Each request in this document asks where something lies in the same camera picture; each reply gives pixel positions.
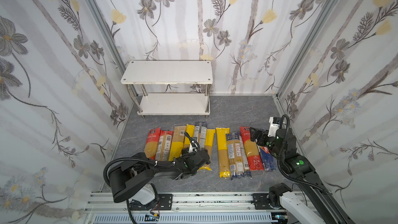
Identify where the clear grey labelled spaghetti bag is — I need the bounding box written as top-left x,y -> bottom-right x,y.
194,122 -> 207,150

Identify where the yellow band spaghetti bag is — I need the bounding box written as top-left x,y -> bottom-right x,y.
169,125 -> 187,161

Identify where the yellow spaghetti bag barcode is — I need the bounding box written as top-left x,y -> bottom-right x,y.
200,129 -> 216,171

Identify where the yellow Pastatime spaghetti bag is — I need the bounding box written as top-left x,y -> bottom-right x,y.
182,124 -> 195,150

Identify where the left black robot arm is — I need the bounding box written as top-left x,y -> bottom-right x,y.
103,149 -> 210,210

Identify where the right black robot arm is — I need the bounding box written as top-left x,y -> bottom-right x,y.
249,128 -> 354,224

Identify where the white two-tier shelf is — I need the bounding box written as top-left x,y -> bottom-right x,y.
121,60 -> 213,116

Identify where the blue Barilla spaghetti box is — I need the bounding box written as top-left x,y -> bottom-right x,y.
258,146 -> 277,171

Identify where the red Barilla spaghetti bag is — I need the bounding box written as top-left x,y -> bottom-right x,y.
239,127 -> 264,171

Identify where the long yellow spaghetti bag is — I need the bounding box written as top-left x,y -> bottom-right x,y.
216,128 -> 231,178

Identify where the red spaghetti bag white label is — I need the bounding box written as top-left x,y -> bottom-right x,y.
155,131 -> 173,161

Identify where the blue gold spaghetti bag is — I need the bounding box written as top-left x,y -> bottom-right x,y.
226,132 -> 251,180

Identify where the red spaghetti bag far left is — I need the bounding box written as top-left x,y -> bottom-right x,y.
144,128 -> 161,159

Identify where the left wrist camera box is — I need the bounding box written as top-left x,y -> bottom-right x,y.
188,143 -> 200,153

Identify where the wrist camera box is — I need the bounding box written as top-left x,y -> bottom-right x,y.
268,117 -> 281,137
188,143 -> 200,153

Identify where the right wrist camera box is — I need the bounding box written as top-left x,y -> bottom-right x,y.
268,117 -> 281,137

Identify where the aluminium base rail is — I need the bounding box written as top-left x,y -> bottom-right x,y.
84,192 -> 299,224

